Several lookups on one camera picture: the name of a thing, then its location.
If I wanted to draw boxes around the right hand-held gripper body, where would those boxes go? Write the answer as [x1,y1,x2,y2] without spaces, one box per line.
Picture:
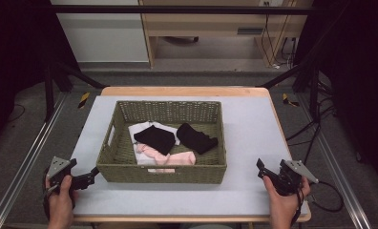
[270,158,320,197]

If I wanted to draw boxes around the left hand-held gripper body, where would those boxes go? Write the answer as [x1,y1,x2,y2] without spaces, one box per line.
[43,156,83,196]

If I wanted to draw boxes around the person's right hand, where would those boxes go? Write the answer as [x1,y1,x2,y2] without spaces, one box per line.
[262,175,311,223]

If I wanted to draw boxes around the person's left hand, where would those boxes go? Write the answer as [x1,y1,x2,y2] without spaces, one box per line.
[45,174,76,223]

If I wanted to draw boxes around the light grey table mat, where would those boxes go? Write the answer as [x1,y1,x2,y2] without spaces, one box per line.
[70,94,309,218]

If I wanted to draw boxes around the green woven basket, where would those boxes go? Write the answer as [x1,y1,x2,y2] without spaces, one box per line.
[95,100,228,185]

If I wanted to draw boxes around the white sock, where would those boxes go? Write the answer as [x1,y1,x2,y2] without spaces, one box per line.
[127,120,181,166]

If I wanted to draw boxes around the black sock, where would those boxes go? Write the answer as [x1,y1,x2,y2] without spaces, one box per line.
[133,124,177,156]
[176,122,220,156]

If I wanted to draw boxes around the yellow black tape marker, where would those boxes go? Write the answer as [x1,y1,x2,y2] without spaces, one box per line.
[282,93,301,108]
[77,91,92,110]

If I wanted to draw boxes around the black metal stand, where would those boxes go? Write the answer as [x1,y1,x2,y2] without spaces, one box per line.
[43,60,108,123]
[255,60,323,123]

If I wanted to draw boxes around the pink sock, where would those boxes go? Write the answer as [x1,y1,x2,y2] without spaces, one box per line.
[135,142,197,167]

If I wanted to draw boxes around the black curtain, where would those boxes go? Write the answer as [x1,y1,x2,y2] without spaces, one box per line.
[0,0,82,154]
[293,0,378,184]

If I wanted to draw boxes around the white cabinet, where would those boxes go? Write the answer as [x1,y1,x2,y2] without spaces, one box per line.
[49,0,151,64]

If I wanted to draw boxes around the wooden desk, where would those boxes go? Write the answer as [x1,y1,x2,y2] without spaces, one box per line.
[138,0,315,69]

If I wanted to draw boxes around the black wrist strap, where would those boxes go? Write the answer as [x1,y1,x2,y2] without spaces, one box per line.
[289,187,305,227]

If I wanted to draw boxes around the aluminium rail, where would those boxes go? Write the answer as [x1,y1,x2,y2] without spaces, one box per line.
[0,91,70,229]
[296,94,374,229]

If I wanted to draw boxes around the black floor cables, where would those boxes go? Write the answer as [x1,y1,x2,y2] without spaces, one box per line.
[284,79,339,166]

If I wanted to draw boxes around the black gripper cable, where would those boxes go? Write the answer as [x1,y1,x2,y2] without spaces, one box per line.
[305,180,346,214]

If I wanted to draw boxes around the thin black floor cable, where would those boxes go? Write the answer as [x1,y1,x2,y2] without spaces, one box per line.
[7,102,27,124]

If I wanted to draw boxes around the black desk cables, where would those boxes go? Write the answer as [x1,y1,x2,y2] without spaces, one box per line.
[260,0,299,70]

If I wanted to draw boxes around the black horizontal frame bar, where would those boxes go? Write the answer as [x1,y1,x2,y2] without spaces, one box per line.
[46,4,317,16]

